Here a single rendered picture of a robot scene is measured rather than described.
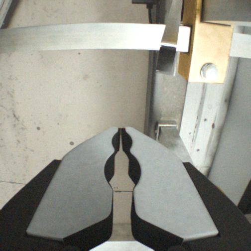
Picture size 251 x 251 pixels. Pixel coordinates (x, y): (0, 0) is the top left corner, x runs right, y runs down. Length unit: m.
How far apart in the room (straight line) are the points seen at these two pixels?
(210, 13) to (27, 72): 1.13
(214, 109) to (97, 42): 0.42
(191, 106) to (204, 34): 0.33
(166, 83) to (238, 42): 0.20
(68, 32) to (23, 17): 0.98
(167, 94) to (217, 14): 0.26
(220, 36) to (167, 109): 0.24
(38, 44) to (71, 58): 0.89
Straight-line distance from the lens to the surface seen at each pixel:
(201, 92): 0.55
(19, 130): 1.44
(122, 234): 0.29
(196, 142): 0.62
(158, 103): 0.44
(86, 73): 1.15
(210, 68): 0.24
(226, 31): 0.26
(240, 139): 0.55
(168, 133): 0.42
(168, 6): 0.39
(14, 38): 0.27
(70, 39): 0.25
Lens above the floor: 1.10
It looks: 62 degrees down
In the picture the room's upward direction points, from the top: 178 degrees clockwise
